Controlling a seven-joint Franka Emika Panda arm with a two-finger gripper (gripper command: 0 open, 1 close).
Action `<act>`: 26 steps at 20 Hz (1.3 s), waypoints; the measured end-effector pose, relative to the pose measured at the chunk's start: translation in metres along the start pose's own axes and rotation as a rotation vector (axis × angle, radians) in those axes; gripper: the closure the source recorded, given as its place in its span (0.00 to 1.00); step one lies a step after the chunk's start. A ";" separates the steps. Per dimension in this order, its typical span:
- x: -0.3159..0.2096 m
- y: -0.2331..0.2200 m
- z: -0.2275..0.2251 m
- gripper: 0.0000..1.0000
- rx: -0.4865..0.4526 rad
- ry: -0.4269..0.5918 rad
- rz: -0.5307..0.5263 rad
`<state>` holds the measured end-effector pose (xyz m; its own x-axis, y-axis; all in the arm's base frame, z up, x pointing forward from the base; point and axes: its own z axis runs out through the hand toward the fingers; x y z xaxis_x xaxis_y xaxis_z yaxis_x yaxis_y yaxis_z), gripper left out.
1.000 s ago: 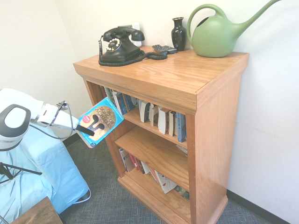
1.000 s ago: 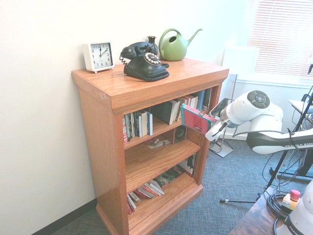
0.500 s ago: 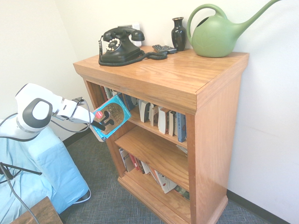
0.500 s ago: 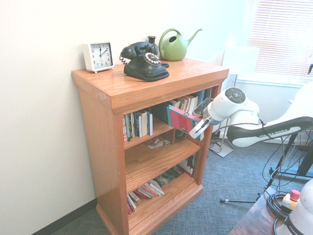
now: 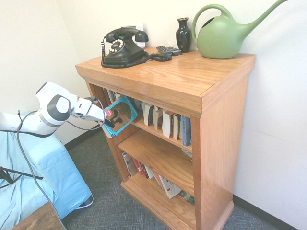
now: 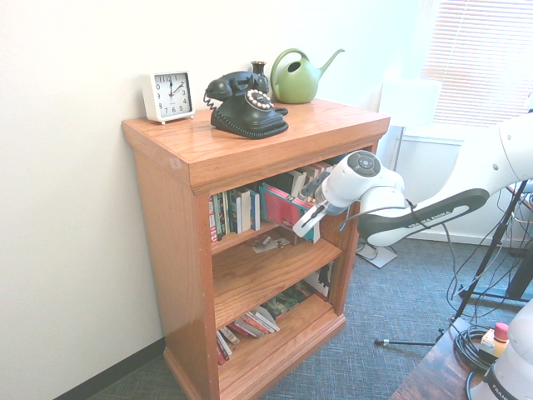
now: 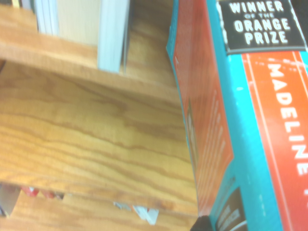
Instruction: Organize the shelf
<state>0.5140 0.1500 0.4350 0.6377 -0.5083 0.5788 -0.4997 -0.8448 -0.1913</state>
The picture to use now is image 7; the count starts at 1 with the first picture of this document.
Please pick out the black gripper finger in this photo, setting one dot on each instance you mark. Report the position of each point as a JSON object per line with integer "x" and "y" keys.
{"x": 203, "y": 225}

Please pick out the teal and orange paperback book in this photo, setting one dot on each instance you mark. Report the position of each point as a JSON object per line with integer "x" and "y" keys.
{"x": 240, "y": 120}

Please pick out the wooden bookshelf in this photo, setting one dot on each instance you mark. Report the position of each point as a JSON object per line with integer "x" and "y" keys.
{"x": 96, "y": 132}

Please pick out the tall blue book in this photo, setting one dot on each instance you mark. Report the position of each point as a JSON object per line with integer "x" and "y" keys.
{"x": 110, "y": 36}

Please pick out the white paperback book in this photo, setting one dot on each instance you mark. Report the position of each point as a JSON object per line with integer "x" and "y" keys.
{"x": 79, "y": 21}

